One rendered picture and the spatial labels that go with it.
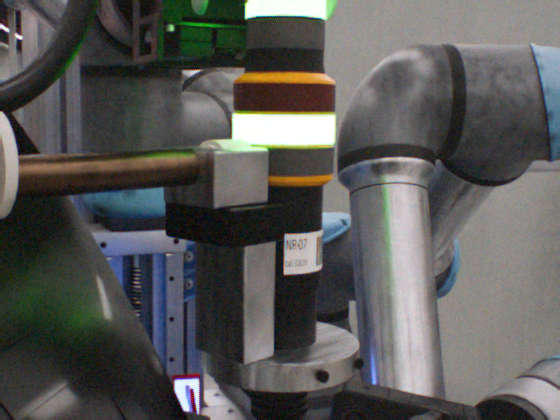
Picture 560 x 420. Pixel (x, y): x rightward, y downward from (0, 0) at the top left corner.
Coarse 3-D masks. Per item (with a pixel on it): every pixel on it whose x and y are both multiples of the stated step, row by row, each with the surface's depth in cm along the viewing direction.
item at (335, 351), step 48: (192, 192) 30; (240, 192) 30; (192, 240) 31; (240, 240) 30; (240, 288) 31; (240, 336) 31; (336, 336) 36; (240, 384) 32; (288, 384) 32; (336, 384) 33
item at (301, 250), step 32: (288, 192) 33; (320, 192) 34; (288, 224) 33; (320, 224) 34; (288, 256) 33; (320, 256) 34; (288, 288) 33; (288, 320) 34; (256, 416) 35; (288, 416) 35
